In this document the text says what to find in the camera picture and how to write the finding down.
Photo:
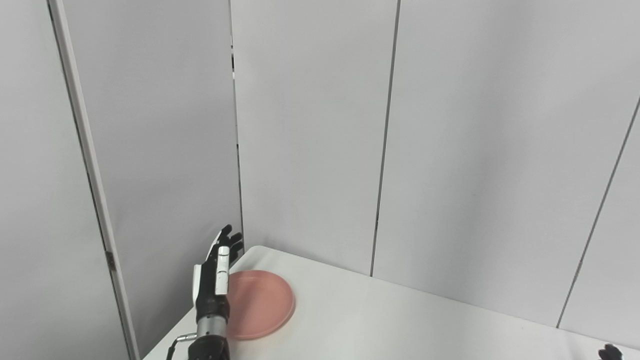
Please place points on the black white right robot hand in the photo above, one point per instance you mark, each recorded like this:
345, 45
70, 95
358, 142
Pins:
611, 353

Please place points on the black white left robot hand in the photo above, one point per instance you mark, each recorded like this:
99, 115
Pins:
210, 290

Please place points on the pink round plate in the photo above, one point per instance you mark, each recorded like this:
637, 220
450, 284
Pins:
262, 305

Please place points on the grey metal partition hinge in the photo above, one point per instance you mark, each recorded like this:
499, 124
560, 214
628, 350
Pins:
111, 260

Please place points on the white partition frame post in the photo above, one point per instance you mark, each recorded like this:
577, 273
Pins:
95, 190

